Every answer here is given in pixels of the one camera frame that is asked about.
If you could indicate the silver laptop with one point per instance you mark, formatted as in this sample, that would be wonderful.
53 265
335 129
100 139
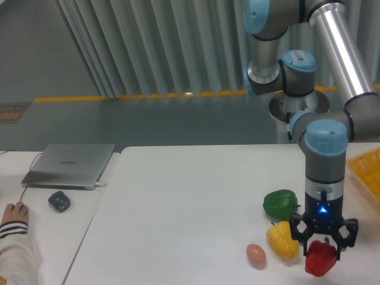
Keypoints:
69 166

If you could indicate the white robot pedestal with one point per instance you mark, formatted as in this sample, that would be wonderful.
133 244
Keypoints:
282 107

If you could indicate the yellow plastic basket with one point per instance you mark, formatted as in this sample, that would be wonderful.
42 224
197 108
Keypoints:
365 168

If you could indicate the green bell pepper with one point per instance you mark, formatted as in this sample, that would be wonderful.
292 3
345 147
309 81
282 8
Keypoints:
280 204

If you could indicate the red bell pepper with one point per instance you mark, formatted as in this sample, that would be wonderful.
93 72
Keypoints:
321 257

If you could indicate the striped cream sleeve forearm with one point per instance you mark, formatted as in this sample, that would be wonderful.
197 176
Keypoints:
18 261

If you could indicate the yellow bell pepper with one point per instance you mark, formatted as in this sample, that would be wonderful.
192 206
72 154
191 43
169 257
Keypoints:
280 239

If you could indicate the pink egg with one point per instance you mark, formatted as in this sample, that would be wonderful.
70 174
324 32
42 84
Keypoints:
256 255

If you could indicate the grey pleated curtain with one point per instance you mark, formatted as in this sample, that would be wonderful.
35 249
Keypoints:
161 47

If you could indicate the black small device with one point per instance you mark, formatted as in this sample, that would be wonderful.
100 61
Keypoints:
59 201

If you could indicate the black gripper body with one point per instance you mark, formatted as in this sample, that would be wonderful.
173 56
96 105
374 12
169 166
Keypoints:
322 216

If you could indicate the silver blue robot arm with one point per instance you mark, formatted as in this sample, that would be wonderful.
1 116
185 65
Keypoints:
322 134

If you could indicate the person's hand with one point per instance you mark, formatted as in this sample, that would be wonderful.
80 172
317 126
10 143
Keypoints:
18 212

